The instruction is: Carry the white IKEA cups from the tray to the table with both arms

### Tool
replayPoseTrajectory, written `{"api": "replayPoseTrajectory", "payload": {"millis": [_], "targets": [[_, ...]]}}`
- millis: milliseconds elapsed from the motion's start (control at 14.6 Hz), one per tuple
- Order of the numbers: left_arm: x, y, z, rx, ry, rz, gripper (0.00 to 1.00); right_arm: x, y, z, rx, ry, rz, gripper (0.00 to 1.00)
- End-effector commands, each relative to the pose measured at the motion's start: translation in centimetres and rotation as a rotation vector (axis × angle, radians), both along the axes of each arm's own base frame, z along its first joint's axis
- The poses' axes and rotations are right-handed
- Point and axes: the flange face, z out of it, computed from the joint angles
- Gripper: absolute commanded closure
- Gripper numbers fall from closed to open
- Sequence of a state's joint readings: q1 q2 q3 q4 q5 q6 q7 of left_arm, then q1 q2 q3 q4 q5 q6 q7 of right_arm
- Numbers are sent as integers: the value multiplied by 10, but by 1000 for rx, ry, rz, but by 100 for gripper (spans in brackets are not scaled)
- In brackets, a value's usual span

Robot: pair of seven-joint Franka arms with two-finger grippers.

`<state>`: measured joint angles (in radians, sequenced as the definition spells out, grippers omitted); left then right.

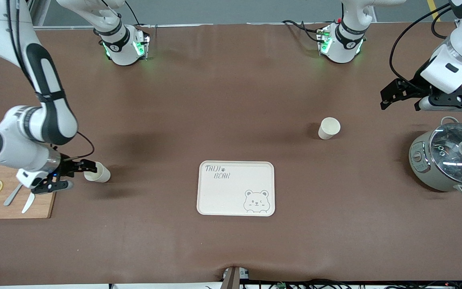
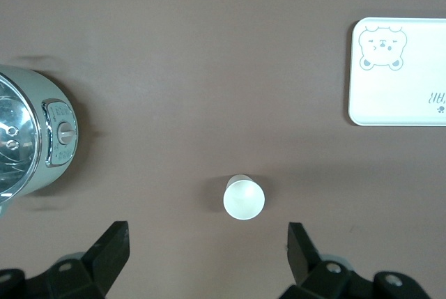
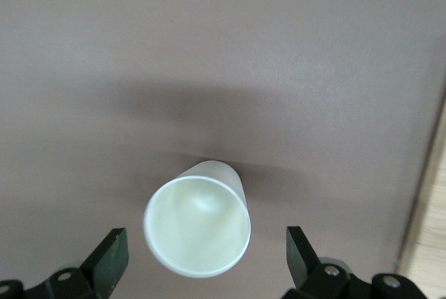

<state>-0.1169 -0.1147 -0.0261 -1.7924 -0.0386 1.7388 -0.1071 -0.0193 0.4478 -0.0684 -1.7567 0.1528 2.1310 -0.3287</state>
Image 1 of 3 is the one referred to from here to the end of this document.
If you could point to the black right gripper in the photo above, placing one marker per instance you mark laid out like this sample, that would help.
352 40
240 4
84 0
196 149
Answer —
67 167

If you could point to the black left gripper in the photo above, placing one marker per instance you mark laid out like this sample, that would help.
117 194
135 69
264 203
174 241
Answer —
412 88

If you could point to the white paper cup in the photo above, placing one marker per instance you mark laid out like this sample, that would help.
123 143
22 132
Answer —
329 128
102 175

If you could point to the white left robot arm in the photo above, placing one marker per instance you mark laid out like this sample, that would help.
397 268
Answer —
345 42

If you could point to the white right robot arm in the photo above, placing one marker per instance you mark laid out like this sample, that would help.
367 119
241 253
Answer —
46 120

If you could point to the white plastic knife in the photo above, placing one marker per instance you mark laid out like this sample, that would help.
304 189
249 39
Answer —
28 202

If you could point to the grey plastic knife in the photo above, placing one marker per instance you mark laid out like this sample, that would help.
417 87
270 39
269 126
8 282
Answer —
12 196

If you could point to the grey-green electric cooking pot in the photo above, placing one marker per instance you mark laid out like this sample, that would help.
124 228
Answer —
423 168

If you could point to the glass pot lid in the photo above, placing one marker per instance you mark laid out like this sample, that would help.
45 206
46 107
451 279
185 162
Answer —
451 152

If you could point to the cream tray with bear print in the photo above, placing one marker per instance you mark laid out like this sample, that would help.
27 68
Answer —
223 196

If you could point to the grey camera stand post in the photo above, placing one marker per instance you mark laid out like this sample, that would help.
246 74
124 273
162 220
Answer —
231 277

